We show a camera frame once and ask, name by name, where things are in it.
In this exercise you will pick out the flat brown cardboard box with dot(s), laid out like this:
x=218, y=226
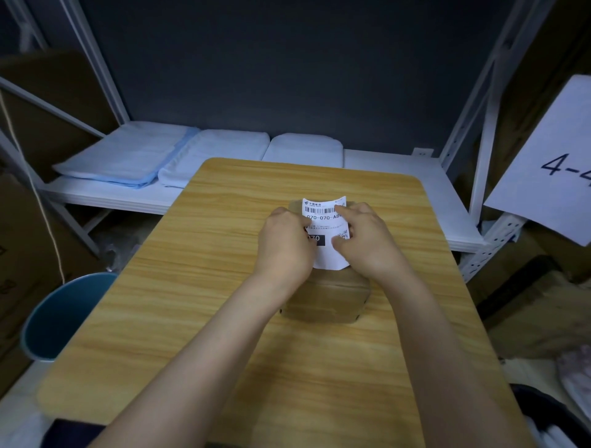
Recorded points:
x=540, y=318

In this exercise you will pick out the white metal shelf rack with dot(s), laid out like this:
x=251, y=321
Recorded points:
x=392, y=168

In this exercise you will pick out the pale pink cloth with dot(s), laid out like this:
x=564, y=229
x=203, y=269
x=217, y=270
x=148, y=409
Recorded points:
x=577, y=374

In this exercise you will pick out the white wall socket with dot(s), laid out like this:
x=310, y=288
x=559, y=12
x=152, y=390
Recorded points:
x=423, y=152

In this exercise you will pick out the folded light blue cloth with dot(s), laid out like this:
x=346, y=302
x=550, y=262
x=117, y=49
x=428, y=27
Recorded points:
x=129, y=154

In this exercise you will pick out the person's right thumb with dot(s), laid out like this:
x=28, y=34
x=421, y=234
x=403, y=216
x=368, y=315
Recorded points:
x=342, y=245

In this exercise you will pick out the large brown cardboard box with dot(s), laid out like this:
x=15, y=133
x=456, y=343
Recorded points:
x=23, y=258

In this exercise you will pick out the large brown cardboard sheet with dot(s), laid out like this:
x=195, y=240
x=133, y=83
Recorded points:
x=51, y=106

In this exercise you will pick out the blue plastic bin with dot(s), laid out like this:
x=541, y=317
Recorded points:
x=60, y=318

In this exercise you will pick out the white shipping label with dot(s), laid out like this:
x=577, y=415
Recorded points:
x=330, y=226

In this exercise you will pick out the person's left forearm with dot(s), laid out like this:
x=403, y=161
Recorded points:
x=198, y=364

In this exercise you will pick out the person's right hand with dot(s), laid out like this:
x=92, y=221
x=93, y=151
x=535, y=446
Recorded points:
x=374, y=244

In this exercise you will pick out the person's left thumb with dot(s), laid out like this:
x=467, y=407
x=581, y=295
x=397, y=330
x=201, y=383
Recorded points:
x=310, y=240

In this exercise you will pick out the person's left hand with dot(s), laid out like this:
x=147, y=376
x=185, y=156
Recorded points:
x=281, y=249

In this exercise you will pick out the person's right forearm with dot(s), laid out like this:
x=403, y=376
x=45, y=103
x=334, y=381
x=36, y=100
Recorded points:
x=443, y=369

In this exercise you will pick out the small folded white cloth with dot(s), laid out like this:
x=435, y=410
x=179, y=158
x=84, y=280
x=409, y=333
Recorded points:
x=304, y=150

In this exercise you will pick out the brown cardboard parcel box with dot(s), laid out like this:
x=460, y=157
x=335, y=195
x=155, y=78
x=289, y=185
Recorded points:
x=330, y=295

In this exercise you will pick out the white paper sign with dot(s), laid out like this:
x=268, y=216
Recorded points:
x=549, y=180

